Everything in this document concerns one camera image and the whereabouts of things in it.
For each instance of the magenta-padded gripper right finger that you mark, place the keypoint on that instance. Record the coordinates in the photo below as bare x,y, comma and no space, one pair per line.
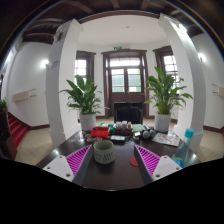
148,160

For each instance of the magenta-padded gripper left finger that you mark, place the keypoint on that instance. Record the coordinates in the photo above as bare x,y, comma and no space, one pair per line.
78,160

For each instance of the clear bottle with teal cap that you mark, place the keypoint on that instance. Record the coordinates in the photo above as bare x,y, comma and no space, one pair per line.
182,153

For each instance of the flat round red coaster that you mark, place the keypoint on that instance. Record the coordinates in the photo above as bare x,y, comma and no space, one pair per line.
133,161

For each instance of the grey-green patterned cup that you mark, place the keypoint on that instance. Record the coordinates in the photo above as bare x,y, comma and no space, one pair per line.
103,151

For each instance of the printed paper sheet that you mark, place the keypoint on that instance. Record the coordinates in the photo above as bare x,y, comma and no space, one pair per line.
166,139

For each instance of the red box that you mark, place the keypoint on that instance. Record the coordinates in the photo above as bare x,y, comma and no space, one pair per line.
100,132

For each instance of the small black box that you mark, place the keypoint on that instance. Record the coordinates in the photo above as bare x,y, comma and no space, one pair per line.
117,138

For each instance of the black chair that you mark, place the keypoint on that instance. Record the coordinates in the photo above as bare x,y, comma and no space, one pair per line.
128,113

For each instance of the potted plant in white pot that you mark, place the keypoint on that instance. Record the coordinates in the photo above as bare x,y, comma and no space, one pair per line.
164,96
85,100

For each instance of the red-carpeted staircase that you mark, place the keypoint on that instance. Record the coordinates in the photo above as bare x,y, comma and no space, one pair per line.
17,130

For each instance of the dark wooden double door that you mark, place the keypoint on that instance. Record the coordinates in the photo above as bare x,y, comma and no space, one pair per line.
125,76

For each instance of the dark-framed window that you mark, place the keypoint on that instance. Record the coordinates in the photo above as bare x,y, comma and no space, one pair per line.
81,68
169,65

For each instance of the green exit sign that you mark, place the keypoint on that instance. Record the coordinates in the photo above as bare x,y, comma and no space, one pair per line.
117,48

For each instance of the white wall radiator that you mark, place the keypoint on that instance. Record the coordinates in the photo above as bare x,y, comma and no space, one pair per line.
220,90
22,95

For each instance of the round wall lamp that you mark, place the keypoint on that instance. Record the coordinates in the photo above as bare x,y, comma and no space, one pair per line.
44,63
202,57

